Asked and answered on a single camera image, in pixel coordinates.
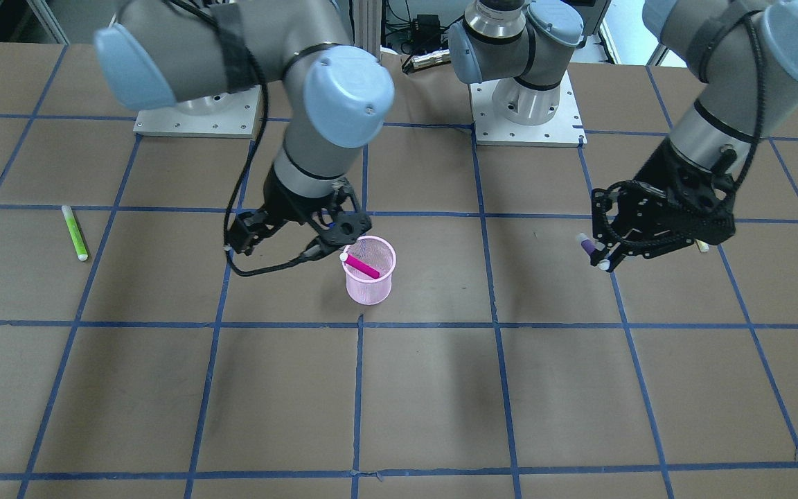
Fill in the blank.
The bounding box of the purple marker pen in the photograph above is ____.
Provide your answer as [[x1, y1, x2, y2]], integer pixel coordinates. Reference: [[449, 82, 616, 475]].
[[576, 233, 611, 272]]

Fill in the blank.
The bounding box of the green marker pen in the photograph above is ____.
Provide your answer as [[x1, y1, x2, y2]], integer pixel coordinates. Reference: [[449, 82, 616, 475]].
[[60, 205, 89, 262]]

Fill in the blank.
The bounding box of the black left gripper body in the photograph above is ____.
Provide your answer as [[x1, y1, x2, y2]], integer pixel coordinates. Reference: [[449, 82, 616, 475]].
[[592, 139, 738, 259]]

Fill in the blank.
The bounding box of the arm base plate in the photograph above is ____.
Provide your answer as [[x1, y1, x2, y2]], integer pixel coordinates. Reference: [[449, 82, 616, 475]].
[[468, 72, 588, 148], [133, 87, 260, 139]]

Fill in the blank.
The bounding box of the pink mesh cup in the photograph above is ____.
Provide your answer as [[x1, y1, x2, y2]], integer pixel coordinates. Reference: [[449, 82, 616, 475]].
[[339, 236, 397, 306]]

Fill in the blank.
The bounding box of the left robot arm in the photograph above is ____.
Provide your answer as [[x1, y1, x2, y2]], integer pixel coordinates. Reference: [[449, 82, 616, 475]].
[[447, 1, 798, 272]]

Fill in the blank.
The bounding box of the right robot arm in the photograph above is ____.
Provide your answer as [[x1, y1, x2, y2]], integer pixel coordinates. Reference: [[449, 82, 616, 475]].
[[93, 1, 395, 254]]

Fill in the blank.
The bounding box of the pink marker pen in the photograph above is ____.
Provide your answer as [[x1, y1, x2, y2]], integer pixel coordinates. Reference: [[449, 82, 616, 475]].
[[339, 252, 381, 280]]

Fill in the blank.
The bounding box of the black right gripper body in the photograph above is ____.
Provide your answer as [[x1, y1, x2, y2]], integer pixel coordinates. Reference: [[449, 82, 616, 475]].
[[263, 167, 373, 247]]

